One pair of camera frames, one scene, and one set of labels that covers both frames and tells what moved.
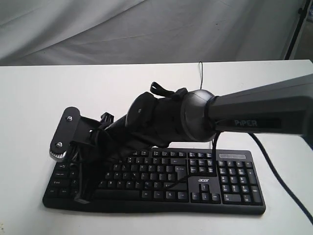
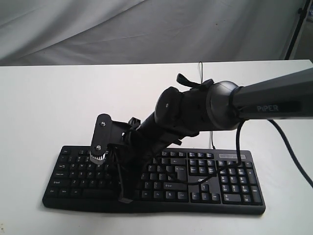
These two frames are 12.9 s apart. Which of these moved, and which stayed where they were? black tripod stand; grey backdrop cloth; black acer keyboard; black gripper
Moved: black gripper
Stayed: black acer keyboard; black tripod stand; grey backdrop cloth
